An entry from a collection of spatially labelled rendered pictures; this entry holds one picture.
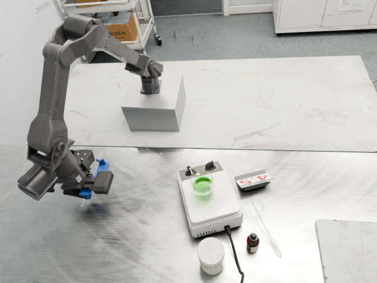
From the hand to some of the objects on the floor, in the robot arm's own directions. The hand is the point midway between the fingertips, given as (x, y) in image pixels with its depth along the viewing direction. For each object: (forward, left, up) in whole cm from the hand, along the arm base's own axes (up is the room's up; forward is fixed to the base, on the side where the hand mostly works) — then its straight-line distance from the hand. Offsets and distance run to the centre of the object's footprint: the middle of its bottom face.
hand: (84, 191), depth 80 cm
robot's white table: (-42, +36, -93) cm, 108 cm away
